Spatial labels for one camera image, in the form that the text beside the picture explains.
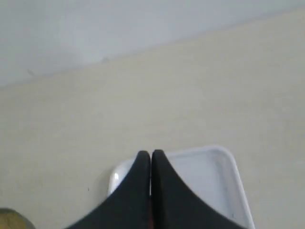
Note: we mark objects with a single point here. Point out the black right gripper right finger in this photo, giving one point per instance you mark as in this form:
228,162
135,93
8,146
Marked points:
175,206

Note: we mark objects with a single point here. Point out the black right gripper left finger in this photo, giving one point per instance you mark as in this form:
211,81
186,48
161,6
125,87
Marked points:
128,207

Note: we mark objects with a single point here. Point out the dark red wooden spoon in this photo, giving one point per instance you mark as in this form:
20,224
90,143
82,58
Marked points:
150,214

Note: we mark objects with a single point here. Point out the white rectangular tray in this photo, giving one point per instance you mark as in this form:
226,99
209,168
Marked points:
212,174

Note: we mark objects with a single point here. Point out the metal bowl of yellow millet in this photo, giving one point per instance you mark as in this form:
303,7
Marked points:
11,219

